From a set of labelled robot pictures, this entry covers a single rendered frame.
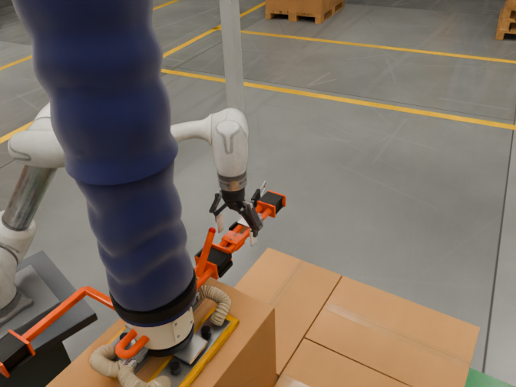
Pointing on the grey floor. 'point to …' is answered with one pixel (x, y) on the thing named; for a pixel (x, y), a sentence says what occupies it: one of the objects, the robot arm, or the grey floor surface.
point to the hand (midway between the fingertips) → (236, 234)
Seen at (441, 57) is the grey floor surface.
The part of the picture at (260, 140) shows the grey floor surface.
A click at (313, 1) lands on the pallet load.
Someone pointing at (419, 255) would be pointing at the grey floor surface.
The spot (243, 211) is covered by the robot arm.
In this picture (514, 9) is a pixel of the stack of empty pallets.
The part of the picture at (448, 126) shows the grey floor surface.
